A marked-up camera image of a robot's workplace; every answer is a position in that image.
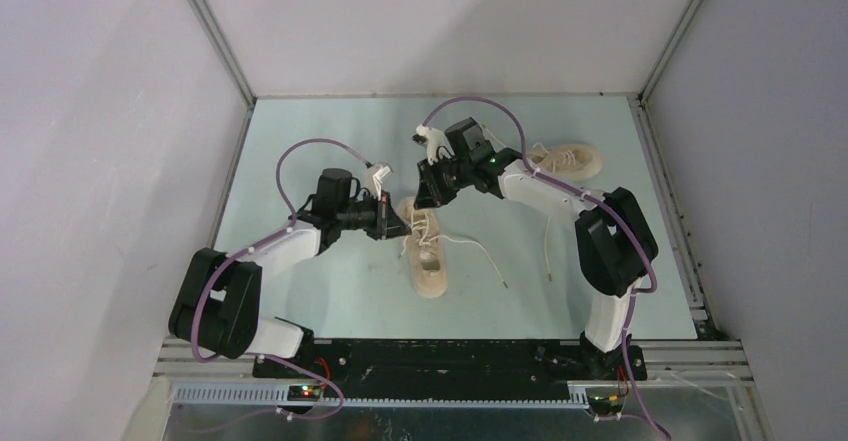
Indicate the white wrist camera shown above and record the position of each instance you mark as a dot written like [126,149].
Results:
[374,178]
[433,140]

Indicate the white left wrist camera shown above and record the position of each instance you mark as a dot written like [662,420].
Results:
[374,178]

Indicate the aluminium frame rail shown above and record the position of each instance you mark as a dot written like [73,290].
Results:
[696,364]

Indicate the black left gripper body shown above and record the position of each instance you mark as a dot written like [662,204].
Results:
[369,215]

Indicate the beige sneaker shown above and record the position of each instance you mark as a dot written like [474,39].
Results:
[424,249]
[573,162]

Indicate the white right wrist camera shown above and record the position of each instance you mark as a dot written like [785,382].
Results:
[433,140]

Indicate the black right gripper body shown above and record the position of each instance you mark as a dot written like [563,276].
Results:
[445,177]

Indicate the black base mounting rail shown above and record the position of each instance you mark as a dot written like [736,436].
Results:
[466,370]

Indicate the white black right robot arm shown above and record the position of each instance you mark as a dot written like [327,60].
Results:
[614,243]

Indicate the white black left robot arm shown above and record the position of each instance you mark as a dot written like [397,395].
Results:
[218,305]

